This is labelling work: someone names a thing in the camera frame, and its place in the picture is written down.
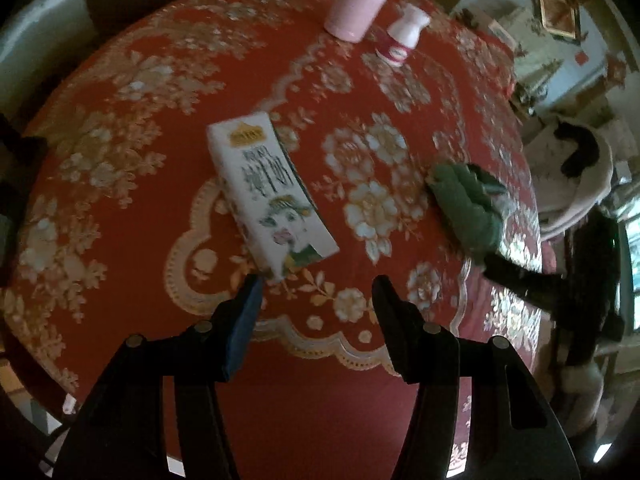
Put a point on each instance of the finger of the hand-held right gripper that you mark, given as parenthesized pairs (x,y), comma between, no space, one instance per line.
(520,277)

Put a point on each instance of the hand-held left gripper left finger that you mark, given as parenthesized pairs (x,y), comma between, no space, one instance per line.
(245,320)

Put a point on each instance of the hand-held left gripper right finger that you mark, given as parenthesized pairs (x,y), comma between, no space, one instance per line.
(392,327)

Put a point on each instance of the green cloth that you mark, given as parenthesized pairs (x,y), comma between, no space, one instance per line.
(465,207)

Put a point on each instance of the white milk carton cartoon print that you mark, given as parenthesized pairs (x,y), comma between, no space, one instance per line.
(265,195)

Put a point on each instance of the person's right forearm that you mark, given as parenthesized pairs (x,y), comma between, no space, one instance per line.
(582,395)

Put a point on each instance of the window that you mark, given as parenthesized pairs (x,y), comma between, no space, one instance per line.
(631,265)

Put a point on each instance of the black garment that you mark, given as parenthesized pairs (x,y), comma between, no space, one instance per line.
(580,150)

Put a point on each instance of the red floral tablecloth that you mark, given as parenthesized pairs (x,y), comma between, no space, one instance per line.
(150,160)

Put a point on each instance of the floral cloth covered cabinet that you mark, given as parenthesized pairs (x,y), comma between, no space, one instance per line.
(537,45)

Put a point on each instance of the small white bottle red label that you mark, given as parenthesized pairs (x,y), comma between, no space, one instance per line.
(404,35)

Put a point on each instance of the pink bottle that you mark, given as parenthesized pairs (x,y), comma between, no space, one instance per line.
(356,5)

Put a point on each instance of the white rounded container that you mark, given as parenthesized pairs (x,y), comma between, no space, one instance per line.
(40,25)

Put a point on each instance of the framed diamond wall decoration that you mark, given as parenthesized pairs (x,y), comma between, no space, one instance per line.
(557,12)

